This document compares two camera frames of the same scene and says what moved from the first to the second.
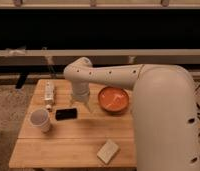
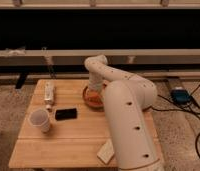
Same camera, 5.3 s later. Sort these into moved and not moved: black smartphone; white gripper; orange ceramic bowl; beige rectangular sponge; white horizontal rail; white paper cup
Moved: orange ceramic bowl; white gripper
Not moved: white paper cup; beige rectangular sponge; white horizontal rail; black smartphone
